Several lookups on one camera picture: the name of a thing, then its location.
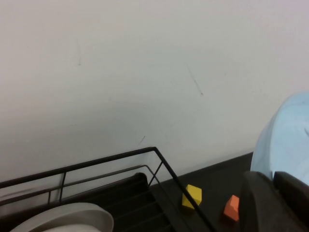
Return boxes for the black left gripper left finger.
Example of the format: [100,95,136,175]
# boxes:
[240,171,288,232]

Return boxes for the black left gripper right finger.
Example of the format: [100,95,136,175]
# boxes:
[274,171,309,232]

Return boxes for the orange cube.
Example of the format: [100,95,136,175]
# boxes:
[223,194,240,222]

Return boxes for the light blue round plate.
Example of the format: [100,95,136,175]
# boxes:
[250,90,309,184]

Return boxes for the yellow cube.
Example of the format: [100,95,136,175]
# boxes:
[181,184,202,210]

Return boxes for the black wire dish rack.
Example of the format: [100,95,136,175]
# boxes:
[0,146,218,232]

